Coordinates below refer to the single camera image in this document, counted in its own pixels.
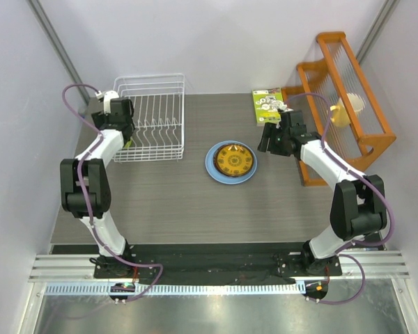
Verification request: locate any yellow patterned plate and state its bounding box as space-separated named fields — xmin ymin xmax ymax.
xmin=213 ymin=142 xmax=256 ymax=177

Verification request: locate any light blue plate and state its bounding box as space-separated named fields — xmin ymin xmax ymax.
xmin=205 ymin=141 xmax=258 ymax=185

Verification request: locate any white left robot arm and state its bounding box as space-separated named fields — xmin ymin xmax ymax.
xmin=60 ymin=97 xmax=134 ymax=278

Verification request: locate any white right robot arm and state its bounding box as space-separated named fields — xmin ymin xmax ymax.
xmin=258 ymin=111 xmax=387 ymax=275

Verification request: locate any green picture book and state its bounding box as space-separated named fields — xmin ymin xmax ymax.
xmin=252 ymin=88 xmax=287 ymax=126

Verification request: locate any yellow mug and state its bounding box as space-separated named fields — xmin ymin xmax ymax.
xmin=330 ymin=93 xmax=366 ymax=128

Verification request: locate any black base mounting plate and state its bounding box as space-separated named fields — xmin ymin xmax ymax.
xmin=90 ymin=242 xmax=342 ymax=286

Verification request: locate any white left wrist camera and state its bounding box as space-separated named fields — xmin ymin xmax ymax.
xmin=95 ymin=90 xmax=119 ymax=114

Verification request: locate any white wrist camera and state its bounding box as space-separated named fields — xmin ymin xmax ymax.
xmin=277 ymin=104 xmax=294 ymax=128
xmin=95 ymin=90 xmax=119 ymax=114

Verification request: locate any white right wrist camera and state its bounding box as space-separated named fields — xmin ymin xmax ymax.
xmin=277 ymin=104 xmax=294 ymax=128

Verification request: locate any white wire dish rack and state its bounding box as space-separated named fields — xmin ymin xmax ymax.
xmin=114 ymin=74 xmax=185 ymax=163

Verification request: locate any aluminium rail frame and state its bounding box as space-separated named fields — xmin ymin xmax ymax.
xmin=19 ymin=243 xmax=418 ymax=333

